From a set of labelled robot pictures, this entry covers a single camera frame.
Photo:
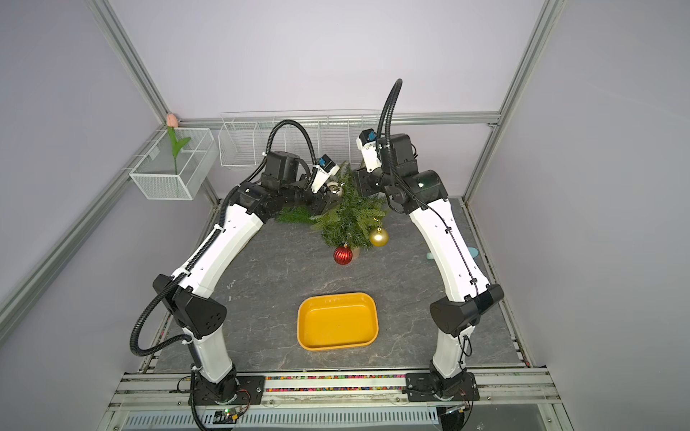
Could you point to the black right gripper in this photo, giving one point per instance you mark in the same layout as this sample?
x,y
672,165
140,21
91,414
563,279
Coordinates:
x,y
364,180

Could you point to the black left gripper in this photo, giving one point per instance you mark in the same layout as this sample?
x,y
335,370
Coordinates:
x,y
322,203

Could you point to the small green christmas tree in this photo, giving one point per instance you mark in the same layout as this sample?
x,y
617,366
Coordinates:
x,y
350,222

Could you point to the gold ball ornament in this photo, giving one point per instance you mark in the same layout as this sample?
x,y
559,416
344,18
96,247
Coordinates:
x,y
379,237

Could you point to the red ball ornament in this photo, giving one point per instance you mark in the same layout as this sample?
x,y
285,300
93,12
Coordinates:
x,y
343,255

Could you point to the silver ball ornament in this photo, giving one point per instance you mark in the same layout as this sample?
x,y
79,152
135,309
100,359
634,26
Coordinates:
x,y
335,188

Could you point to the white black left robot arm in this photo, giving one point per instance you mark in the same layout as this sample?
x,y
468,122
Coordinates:
x,y
290,175

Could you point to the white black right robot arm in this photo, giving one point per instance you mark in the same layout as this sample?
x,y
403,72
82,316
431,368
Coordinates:
x,y
391,169

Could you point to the yellow plastic tray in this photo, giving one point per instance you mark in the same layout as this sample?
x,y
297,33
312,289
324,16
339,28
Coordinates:
x,y
338,321

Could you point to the teal plastic scoop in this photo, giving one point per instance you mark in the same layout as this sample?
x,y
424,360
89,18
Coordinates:
x,y
473,252

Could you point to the small white mesh basket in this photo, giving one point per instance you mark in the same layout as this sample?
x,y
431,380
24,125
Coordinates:
x,y
154,172

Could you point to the pink artificial tulip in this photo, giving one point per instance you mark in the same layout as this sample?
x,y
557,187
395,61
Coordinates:
x,y
177,144

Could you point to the small green circuit board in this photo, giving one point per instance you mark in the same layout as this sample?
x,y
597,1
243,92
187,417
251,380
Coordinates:
x,y
226,417

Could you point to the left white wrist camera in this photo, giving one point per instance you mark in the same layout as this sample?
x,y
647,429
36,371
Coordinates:
x,y
324,169

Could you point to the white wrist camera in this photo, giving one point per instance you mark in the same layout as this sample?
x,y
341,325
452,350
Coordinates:
x,y
367,145
324,169

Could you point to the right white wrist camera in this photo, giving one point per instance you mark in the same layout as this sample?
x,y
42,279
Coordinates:
x,y
367,145

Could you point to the long white wire basket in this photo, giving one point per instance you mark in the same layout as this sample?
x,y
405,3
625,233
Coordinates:
x,y
243,136

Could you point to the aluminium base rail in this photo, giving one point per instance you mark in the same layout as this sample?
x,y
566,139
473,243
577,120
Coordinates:
x,y
509,398

